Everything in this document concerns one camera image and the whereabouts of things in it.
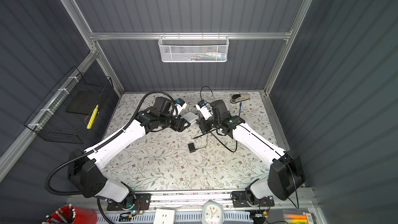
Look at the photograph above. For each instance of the yellow marker in basket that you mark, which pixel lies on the yellow marker in basket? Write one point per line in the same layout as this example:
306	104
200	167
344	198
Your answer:
92	117

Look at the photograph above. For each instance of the white wire mesh basket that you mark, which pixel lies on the white wire mesh basket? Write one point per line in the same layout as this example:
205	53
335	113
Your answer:
194	50

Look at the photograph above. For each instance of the black pad in basket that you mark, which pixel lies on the black pad in basket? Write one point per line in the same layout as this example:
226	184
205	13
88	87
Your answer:
83	103

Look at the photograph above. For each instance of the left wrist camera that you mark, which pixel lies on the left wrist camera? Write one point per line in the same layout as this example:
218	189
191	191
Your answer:
180	105

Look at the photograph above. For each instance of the white wall power socket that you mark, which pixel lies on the white wall power socket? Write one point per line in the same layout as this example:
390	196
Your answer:
164	216

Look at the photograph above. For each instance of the white network switch box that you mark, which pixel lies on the white network switch box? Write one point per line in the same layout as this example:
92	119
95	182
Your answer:
190	117

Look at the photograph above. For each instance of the floral patterned table mat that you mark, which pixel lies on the floral patterned table mat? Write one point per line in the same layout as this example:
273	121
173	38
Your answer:
162	161

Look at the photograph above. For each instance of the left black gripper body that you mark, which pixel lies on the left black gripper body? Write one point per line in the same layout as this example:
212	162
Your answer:
177	124

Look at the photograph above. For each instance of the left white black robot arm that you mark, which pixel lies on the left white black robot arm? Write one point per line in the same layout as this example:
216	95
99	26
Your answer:
85	167

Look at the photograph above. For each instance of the black wire wall basket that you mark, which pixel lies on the black wire wall basket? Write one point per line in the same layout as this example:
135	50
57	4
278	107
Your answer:
52	123

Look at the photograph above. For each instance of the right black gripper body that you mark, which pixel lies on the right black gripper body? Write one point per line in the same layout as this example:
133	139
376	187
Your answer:
207	125

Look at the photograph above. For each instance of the red pencil cup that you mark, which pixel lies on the red pencil cup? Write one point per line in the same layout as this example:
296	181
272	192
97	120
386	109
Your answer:
71	214

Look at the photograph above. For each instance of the white analog clock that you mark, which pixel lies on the white analog clock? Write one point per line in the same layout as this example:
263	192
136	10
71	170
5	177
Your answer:
213	213

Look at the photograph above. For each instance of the black white stapler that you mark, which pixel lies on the black white stapler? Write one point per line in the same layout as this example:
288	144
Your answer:
237	98

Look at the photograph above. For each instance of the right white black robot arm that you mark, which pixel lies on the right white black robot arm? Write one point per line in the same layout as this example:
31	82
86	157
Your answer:
285	171

